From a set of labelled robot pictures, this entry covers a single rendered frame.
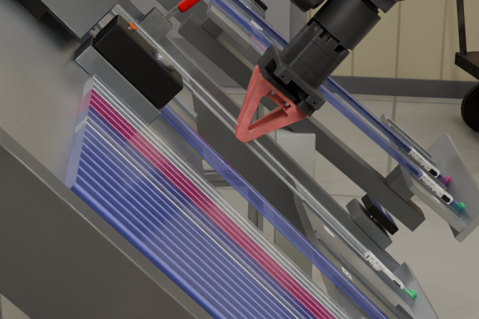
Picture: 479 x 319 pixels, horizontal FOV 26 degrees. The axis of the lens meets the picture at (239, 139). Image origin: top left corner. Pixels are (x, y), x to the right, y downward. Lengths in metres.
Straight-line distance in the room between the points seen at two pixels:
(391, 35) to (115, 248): 4.22
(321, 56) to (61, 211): 0.62
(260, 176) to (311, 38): 0.22
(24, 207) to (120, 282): 0.06
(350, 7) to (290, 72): 0.09
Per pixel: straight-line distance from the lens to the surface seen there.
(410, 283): 1.29
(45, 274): 0.56
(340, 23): 1.11
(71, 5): 0.84
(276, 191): 1.27
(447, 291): 2.94
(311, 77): 1.12
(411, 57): 4.76
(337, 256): 1.09
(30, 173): 0.53
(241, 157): 1.25
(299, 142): 1.57
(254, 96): 1.12
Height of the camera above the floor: 1.29
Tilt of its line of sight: 18 degrees down
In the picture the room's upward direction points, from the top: straight up
